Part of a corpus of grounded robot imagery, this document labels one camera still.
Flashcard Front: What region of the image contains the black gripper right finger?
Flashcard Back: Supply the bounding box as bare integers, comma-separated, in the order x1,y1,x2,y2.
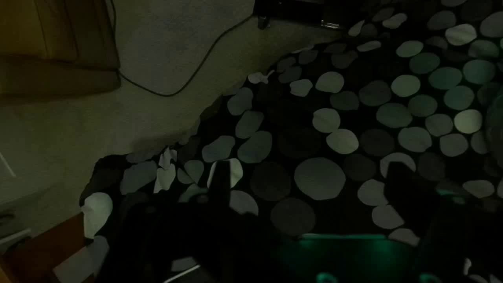
386,162,468,283

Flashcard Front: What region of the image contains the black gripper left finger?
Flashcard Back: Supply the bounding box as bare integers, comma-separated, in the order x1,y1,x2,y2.
155,159,240,283

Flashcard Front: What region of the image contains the black duvet with grey spots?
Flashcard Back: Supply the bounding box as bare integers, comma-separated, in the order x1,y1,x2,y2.
52,0,503,283

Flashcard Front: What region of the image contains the wooden dresser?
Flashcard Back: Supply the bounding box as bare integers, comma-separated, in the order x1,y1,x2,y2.
0,0,122,101

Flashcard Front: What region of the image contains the thin black floor cable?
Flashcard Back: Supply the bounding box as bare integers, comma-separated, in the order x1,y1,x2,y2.
107,0,257,99

